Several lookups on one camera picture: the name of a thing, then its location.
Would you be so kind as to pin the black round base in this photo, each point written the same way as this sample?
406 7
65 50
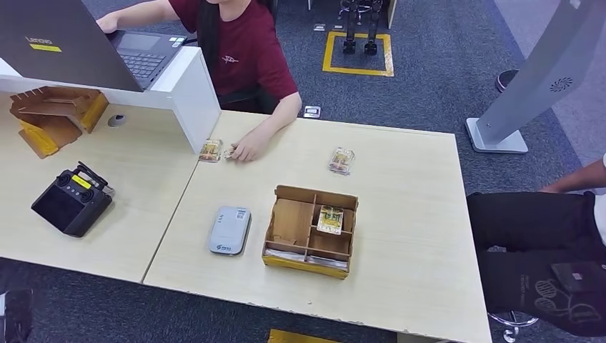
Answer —
504 80

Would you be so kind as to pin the grey round desk grommet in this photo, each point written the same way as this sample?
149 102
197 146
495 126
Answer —
116 120

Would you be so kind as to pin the white desk riser shelf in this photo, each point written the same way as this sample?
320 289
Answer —
189 94

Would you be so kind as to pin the person's left forearm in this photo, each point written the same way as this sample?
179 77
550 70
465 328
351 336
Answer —
284 116

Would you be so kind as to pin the white standing kiosk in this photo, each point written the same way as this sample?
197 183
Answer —
544 71

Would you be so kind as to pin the chrome stool base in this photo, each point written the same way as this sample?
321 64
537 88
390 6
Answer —
513 324

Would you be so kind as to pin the wrapped gold card pack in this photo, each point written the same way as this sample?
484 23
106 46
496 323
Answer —
341 161

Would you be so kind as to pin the yellow floor tape square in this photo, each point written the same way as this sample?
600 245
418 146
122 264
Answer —
357 72

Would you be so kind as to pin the gold patterned ID card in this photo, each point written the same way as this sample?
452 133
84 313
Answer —
229 151

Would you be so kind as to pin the dark grey laptop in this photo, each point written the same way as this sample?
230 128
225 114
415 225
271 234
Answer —
66 52

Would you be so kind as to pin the person's right forearm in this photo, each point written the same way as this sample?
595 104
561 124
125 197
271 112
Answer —
577 179
142 10

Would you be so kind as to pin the person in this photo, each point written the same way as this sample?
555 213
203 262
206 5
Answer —
521 236
246 52

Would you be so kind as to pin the person's left hand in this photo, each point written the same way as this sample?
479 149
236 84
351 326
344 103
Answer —
249 146

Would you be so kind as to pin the black controller with screen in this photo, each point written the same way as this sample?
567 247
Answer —
66 208

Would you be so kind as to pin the black robot leg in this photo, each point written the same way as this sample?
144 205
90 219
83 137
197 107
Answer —
350 33
372 33

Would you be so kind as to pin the black smartphone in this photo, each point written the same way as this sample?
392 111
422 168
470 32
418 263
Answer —
577 277

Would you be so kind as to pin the brown wooden rack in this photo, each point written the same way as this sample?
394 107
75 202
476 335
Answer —
52 127

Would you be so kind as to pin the person's right hand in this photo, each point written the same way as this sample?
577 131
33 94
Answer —
107 22

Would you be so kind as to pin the brown wooden divided box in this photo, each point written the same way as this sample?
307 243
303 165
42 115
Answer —
289 222

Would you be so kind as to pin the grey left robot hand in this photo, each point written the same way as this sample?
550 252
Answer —
16 317

